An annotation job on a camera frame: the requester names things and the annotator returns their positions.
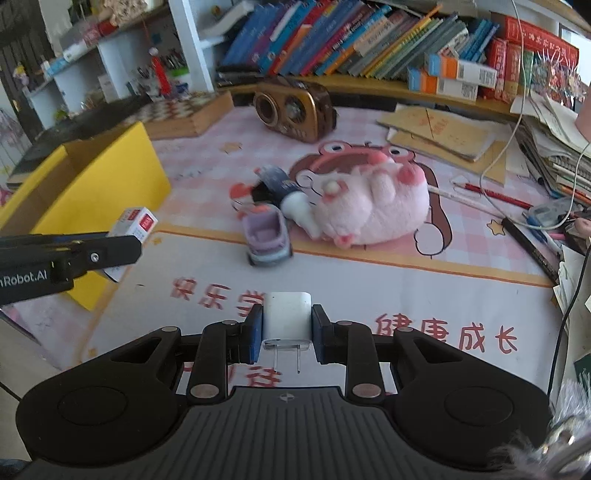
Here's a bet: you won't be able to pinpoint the white charger plug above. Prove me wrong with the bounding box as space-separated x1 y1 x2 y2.
262 292 312 373

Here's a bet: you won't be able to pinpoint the small red white box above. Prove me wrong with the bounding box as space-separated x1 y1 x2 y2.
101 207 158 282

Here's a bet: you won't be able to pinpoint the pink plush pig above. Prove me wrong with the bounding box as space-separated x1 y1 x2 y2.
312 162 430 249

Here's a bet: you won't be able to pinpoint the dark blue white tube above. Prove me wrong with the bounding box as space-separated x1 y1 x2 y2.
250 165 322 240

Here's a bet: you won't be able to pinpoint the yellow cardboard box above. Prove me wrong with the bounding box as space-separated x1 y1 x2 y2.
1 123 170 309

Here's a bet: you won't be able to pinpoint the purple toy car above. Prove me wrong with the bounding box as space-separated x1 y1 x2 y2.
238 203 294 267

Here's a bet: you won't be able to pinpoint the pink cartoon desk mat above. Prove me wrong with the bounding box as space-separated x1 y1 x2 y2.
13 104 567 398

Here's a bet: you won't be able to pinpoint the red pencil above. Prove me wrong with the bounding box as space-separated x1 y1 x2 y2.
455 182 533 209

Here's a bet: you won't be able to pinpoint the wooden chessboard box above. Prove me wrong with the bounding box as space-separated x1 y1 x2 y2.
121 92 233 140

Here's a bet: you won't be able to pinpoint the brown paper envelopes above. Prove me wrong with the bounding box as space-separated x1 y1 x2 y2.
378 106 506 185

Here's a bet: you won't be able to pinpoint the brown retro radio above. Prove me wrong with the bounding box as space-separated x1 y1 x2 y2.
253 77 338 143

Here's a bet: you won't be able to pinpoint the black stapler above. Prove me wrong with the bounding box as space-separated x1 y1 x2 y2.
215 64 264 88

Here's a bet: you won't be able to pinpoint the orange white carton lower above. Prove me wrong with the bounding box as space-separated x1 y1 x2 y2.
408 68 478 102

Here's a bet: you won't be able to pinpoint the orange white carton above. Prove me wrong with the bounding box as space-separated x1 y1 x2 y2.
425 54 498 89
408 68 478 102

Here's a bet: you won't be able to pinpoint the stack of papers notebooks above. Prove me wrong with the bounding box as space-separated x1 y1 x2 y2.
511 93 590 206

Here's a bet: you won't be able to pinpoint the orange white carton upper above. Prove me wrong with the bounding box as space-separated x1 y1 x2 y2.
425 54 498 89

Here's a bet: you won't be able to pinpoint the row of leaning books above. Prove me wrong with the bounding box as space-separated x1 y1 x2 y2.
219 1 499 80

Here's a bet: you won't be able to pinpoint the white bookshelf frame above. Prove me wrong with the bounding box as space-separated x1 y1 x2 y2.
25 1 228 129

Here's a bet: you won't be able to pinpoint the white charging cable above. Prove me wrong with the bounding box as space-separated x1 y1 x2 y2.
479 0 591 232

